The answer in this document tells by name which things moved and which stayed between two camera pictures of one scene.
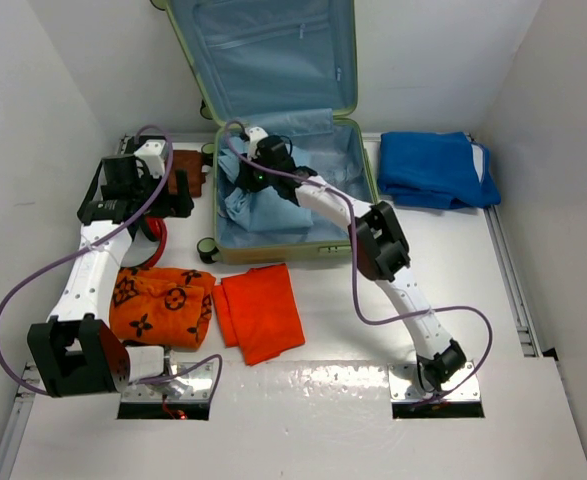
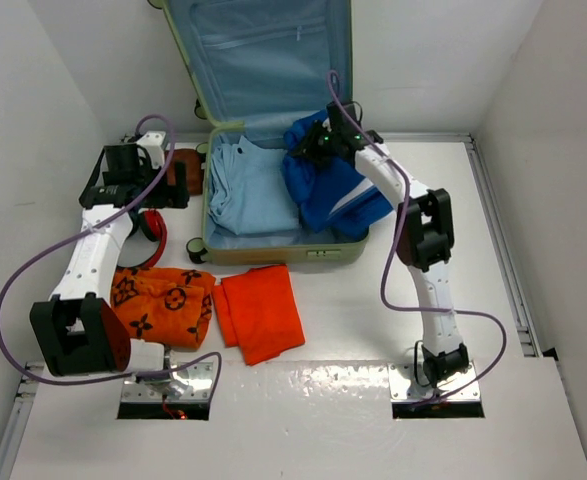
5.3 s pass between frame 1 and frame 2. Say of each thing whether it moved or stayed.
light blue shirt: moved
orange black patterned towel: stayed
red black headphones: stayed
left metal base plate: stayed
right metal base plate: stayed
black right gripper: moved
